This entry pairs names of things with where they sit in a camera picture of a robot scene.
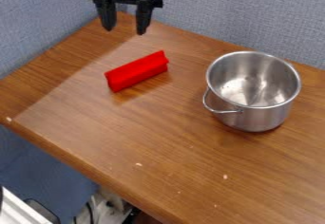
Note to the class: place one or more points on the red rectangular block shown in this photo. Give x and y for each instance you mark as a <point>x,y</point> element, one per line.
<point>137,71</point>

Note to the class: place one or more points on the stainless steel pot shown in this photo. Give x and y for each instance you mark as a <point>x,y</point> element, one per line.
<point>252,88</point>

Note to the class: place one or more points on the white ribbed panel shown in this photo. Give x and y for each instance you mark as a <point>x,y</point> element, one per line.
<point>16,212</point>

